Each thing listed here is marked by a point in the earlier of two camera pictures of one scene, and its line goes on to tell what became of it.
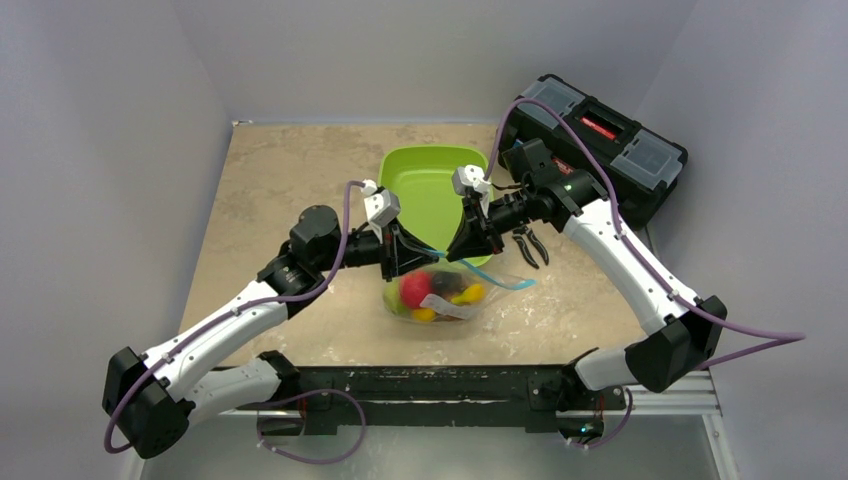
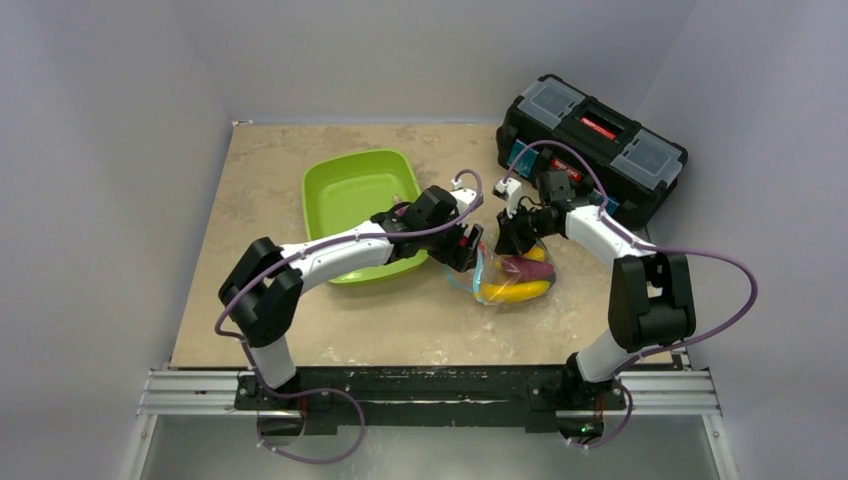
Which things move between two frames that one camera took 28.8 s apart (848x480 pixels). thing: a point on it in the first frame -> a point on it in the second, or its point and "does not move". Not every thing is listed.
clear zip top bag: [447, 290] -> [501, 279]
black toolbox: [642, 166] does not move
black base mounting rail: [376, 399] does not move
